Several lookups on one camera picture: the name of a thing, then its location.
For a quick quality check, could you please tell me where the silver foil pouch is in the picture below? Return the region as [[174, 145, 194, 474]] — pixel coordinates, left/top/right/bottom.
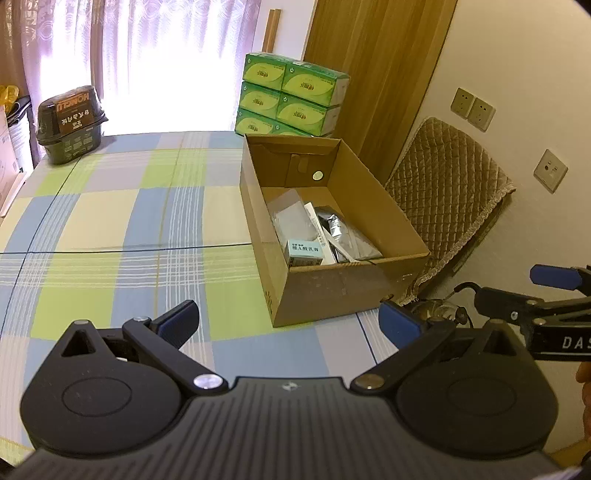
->
[[315, 206, 383, 263]]

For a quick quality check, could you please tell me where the clear plastic lid box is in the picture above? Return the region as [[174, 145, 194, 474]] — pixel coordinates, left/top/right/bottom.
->
[[267, 189, 318, 248]]

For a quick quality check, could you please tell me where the white medicine box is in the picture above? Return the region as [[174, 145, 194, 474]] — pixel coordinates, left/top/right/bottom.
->
[[304, 202, 338, 266]]

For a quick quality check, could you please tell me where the person's hand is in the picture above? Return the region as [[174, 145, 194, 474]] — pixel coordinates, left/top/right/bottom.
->
[[576, 362, 591, 441]]

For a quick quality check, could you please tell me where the checkered tablecloth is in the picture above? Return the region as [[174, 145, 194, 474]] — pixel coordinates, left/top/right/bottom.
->
[[1, 132, 394, 464]]

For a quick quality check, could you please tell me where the brown cardboard box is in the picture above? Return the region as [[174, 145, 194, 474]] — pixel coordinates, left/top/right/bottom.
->
[[239, 135, 430, 327]]

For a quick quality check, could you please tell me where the quilted brown chair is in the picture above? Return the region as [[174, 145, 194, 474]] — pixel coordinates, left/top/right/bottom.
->
[[385, 117, 516, 304]]

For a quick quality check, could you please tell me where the small teal medicine box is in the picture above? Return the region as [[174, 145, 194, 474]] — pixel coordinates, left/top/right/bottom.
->
[[284, 239, 324, 267]]

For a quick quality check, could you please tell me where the dark green lidded basket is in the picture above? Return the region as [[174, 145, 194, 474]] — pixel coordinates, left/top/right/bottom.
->
[[36, 85, 107, 165]]

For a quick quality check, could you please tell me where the green tissue box stack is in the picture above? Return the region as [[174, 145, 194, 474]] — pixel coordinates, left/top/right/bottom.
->
[[235, 52, 349, 137]]

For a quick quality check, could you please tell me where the purple curtain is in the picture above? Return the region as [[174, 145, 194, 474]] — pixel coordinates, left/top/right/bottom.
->
[[1, 1, 260, 135]]

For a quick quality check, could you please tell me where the single wall socket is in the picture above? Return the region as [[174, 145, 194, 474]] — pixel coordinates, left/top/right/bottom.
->
[[533, 149, 568, 193]]

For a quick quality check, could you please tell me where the double wall socket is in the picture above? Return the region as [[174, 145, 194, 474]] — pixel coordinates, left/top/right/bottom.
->
[[450, 88, 496, 132]]

